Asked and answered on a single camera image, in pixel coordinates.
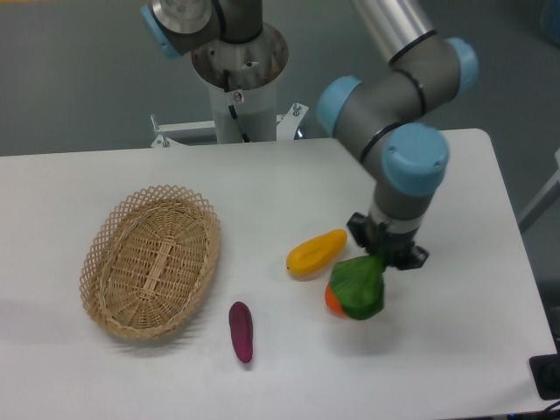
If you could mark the white table leg right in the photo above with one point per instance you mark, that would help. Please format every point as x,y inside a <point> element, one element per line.
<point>541,202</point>

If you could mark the yellow toy papaya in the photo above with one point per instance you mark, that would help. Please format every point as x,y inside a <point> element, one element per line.
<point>313,255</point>

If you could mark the white metal base frame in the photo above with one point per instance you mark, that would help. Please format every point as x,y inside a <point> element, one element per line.
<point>227,130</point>

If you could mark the green leafy toy vegetable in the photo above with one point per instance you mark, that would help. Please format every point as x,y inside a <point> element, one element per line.
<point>358,284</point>

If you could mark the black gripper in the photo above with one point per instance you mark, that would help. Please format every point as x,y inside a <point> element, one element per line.
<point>393,239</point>

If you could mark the black device at table edge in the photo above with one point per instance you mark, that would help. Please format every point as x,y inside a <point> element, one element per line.
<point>545,371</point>

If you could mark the purple toy sweet potato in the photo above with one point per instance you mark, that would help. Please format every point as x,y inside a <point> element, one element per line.
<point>241,331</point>

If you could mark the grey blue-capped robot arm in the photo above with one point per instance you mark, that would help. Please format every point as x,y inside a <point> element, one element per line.
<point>379,125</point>

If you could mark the oval woven wicker basket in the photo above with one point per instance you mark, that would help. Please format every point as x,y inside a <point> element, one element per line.
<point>151,263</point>

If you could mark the orange toy fruit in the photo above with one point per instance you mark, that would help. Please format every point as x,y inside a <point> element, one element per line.
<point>333,303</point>

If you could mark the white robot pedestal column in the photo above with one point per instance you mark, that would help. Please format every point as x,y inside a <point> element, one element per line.
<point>242,78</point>

